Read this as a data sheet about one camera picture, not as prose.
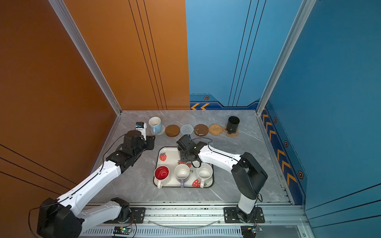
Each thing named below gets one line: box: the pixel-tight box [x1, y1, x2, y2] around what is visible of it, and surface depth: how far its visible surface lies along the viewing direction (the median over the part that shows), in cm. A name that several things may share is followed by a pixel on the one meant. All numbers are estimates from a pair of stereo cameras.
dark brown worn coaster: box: [193, 123, 209, 137], surface depth 110 cm
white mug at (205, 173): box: [196, 163, 214, 189], surface depth 83 cm
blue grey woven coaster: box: [180, 123, 194, 136], surface depth 111 cm
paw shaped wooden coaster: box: [222, 125, 240, 138], surface depth 107 cm
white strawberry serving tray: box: [153, 146, 201, 188], surface depth 93 cm
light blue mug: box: [148, 116, 162, 134], surface depth 104 cm
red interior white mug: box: [153, 165, 170, 189], surface depth 83 cm
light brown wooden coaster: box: [165, 124, 181, 138], surface depth 111 cm
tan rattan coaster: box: [208, 123, 224, 136], surface depth 111 cm
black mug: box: [226, 116, 241, 135], surface depth 104 cm
